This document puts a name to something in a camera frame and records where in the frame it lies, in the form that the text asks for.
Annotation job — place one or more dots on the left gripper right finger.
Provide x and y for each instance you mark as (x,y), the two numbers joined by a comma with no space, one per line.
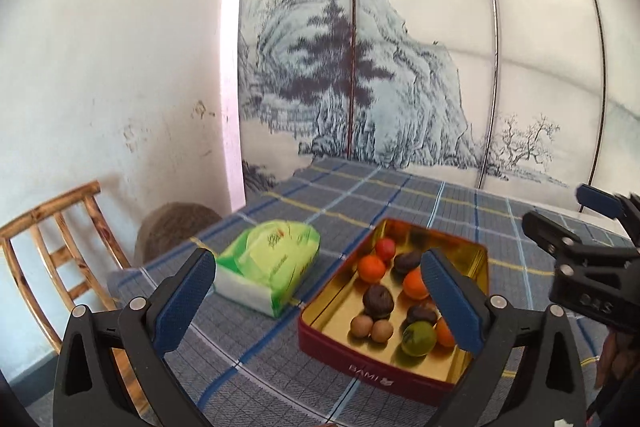
(548,387)

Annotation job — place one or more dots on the landscape painted folding screen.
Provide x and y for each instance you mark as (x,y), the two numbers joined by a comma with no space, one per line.
(523,99)

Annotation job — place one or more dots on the large orange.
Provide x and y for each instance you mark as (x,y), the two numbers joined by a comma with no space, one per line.
(444,335)

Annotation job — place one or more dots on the wooden chair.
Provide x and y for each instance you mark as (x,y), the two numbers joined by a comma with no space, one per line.
(57,250)

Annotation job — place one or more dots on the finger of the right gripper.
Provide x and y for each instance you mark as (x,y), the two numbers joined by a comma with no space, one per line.
(563,245)
(613,206)

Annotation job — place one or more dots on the plaid grey blue tablecloth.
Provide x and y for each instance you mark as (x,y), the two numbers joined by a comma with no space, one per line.
(244,369)

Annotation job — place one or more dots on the green lime fruit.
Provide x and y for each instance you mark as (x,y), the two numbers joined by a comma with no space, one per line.
(418,339)

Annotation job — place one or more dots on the person's right hand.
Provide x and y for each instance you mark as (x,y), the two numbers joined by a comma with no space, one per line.
(618,359)

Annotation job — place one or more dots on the red gold toffee tin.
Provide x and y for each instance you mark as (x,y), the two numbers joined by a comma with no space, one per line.
(323,325)

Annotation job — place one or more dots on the dark brown passion fruit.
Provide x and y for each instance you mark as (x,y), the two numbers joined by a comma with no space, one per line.
(378,302)

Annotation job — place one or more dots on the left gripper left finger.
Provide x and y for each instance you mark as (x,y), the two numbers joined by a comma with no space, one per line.
(89,389)

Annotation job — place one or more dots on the round woven stool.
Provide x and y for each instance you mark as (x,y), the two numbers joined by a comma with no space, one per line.
(169,226)

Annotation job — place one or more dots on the small orange tangerine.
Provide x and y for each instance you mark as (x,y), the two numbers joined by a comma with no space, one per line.
(371,269)

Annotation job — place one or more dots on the red cherry tomato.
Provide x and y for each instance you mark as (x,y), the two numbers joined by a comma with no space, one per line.
(385,249)
(397,230)

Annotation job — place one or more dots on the orange mandarin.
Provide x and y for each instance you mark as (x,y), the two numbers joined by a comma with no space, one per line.
(414,287)

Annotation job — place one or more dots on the green tissue pack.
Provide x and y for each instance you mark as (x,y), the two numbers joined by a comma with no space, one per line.
(262,268)

